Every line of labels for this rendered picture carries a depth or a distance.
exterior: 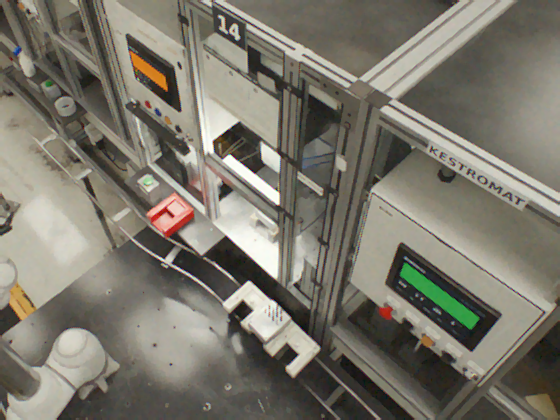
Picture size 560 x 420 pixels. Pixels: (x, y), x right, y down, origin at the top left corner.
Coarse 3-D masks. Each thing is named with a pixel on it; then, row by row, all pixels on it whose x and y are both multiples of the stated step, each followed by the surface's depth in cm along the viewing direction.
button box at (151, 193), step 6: (144, 186) 230; (150, 186) 229; (156, 186) 230; (144, 192) 233; (150, 192) 229; (156, 192) 232; (144, 198) 239; (150, 198) 232; (156, 198) 235; (150, 204) 237
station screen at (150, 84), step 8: (128, 48) 184; (136, 56) 182; (152, 64) 176; (136, 72) 190; (160, 72) 175; (144, 80) 189; (152, 80) 184; (152, 88) 188; (160, 88) 182; (160, 96) 186; (168, 96) 181; (168, 104) 185
